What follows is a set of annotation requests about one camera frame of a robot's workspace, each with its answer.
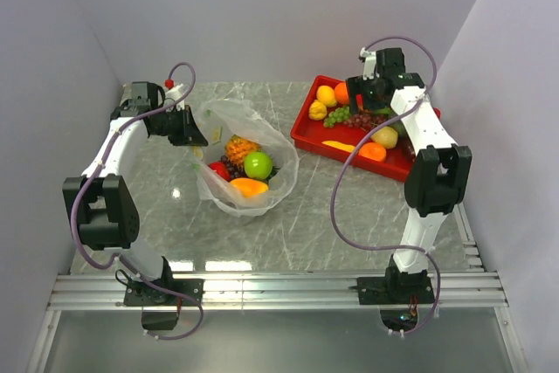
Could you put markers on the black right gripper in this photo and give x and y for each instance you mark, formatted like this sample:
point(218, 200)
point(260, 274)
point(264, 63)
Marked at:
point(356, 86)

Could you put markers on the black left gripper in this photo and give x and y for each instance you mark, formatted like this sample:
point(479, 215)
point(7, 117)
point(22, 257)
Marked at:
point(190, 134)

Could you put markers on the orange fake pineapple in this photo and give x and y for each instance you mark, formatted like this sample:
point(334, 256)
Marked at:
point(238, 148)

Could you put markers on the purple fake grape bunch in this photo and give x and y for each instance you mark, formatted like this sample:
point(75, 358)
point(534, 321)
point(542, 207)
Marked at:
point(235, 171)

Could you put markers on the clear plastic bag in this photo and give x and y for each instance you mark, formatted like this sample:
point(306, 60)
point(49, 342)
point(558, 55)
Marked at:
point(219, 120)

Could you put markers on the green fake apple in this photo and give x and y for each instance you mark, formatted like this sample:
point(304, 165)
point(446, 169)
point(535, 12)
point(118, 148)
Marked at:
point(258, 165)

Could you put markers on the yellow orange fake mango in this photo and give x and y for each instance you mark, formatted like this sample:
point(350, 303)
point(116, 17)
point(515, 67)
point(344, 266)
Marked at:
point(249, 187)

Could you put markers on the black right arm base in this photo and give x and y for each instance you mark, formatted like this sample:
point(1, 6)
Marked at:
point(382, 291)

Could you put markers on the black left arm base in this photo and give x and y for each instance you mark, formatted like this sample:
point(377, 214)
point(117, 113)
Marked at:
point(160, 311)

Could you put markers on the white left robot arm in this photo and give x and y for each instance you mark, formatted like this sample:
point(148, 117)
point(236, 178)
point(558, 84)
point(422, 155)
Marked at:
point(103, 218)

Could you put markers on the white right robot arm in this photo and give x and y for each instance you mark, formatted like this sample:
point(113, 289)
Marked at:
point(437, 180)

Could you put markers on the orange fake orange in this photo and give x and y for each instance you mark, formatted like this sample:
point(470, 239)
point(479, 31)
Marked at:
point(342, 94)

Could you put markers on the green fake grape bunch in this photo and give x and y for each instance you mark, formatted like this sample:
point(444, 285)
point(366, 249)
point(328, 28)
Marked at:
point(340, 115)

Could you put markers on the yellow fake lemon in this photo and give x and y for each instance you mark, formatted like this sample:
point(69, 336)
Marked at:
point(326, 96)

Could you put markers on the bumpy yellow fake citron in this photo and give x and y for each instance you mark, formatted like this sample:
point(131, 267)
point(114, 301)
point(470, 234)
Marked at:
point(317, 111)

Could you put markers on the pale yellow fake pear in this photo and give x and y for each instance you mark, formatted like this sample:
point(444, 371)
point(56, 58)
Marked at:
point(386, 137)

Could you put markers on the orange fake persimmon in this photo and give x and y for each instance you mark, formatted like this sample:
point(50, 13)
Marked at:
point(373, 151)

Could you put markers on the dark red fake plum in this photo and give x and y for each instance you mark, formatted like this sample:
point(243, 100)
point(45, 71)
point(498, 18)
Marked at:
point(408, 149)

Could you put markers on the red plastic tray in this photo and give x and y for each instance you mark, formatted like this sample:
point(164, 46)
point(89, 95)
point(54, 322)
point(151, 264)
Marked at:
point(309, 135)

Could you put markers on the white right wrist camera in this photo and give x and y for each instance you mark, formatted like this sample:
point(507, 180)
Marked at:
point(368, 60)

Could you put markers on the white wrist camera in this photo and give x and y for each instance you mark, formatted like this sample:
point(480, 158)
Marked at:
point(173, 99)
point(368, 60)

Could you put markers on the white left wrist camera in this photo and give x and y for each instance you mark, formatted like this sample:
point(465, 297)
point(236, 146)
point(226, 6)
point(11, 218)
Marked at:
point(173, 99)

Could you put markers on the aluminium mounting rail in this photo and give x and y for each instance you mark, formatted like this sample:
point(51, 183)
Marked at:
point(283, 291)

